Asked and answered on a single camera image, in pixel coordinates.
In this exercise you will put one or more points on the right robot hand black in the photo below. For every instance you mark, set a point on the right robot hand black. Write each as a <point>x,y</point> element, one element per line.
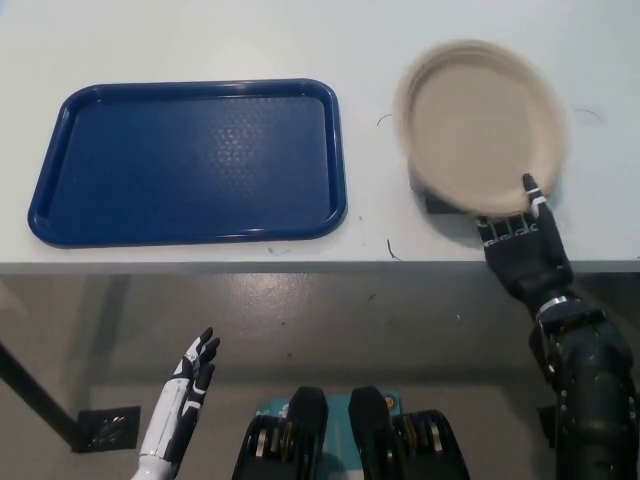
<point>530,260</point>

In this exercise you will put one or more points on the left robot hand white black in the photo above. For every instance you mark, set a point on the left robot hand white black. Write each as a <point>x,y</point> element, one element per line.
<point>175,400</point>

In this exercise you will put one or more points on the beige round paper plate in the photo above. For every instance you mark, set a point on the beige round paper plate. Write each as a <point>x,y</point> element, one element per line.
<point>475,130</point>

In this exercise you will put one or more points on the black floor foot plate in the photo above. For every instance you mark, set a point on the black floor foot plate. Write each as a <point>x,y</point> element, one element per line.
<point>107,430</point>

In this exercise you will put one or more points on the blue plastic serving tray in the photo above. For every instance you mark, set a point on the blue plastic serving tray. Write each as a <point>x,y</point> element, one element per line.
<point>150,165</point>

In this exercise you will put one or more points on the black table leg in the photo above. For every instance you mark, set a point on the black table leg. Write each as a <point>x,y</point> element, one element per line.
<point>35,390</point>

